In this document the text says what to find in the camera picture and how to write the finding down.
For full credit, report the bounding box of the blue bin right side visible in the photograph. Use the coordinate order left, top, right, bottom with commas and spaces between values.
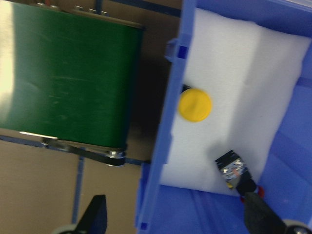
136, 0, 312, 234

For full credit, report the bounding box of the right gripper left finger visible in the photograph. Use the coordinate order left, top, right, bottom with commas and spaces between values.
74, 195, 107, 234

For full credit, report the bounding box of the white foam pad right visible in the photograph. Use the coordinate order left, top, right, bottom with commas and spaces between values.
160, 8, 312, 195

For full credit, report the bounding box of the red push button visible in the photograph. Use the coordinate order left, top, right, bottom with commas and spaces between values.
214, 150, 265, 203

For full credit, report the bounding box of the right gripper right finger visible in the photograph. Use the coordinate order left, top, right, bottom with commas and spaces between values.
244, 192, 293, 234

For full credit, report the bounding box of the green conveyor belt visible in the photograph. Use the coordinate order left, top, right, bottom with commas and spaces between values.
0, 0, 143, 166

